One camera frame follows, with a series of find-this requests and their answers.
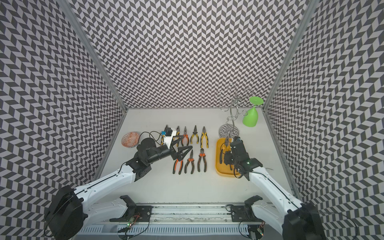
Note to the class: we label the aluminium corner post left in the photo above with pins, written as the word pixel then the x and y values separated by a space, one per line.
pixel 71 17

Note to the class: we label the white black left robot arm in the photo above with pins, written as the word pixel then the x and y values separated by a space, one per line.
pixel 71 209

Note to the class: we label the large yellow black pliers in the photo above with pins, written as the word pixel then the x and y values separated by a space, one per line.
pixel 204 136

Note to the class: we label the chrome wire glass stand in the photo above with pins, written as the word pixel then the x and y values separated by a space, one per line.
pixel 229 129

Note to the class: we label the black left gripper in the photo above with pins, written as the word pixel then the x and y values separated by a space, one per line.
pixel 178 155

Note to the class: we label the aluminium corner post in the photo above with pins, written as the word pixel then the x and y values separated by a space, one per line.
pixel 71 17
pixel 292 49

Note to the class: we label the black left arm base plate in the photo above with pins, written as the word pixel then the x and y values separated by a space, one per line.
pixel 143 213

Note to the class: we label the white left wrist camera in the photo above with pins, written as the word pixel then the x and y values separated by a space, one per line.
pixel 171 132

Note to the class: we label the green plastic wine glass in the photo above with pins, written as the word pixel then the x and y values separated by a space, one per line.
pixel 251 117

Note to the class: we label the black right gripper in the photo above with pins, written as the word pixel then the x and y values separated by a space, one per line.
pixel 226 160

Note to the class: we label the orange black needle-nose pliers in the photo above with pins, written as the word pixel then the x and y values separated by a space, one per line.
pixel 185 140

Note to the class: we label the yellow plastic storage box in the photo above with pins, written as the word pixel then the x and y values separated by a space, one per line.
pixel 223 169

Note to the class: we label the yellow black pliers front row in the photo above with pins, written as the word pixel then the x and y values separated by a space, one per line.
pixel 225 147

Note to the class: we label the aluminium corner post right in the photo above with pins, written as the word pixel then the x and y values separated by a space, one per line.
pixel 292 49

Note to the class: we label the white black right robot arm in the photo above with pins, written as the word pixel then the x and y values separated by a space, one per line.
pixel 292 218

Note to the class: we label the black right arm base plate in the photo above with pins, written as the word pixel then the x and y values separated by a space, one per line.
pixel 242 213

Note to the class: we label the aluminium front rail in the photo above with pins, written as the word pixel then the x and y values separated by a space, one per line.
pixel 180 221

